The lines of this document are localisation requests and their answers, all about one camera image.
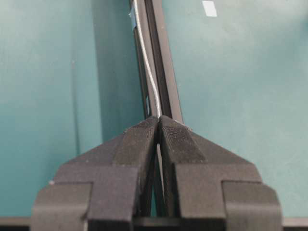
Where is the black table edge rail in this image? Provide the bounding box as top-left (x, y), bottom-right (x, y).
top-left (0, 217), bottom-right (308, 231)

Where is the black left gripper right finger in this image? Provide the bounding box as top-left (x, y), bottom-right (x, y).
top-left (159, 116), bottom-right (282, 231)

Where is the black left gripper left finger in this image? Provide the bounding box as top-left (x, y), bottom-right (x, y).
top-left (31, 116), bottom-right (158, 231)

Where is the black aluminium rail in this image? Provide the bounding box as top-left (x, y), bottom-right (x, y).
top-left (129, 0), bottom-right (183, 123)

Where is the thin white wire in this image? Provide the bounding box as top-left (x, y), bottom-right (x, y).
top-left (131, 0), bottom-right (161, 119)

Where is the white tape patch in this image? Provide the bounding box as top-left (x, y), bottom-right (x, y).
top-left (202, 0), bottom-right (217, 17)

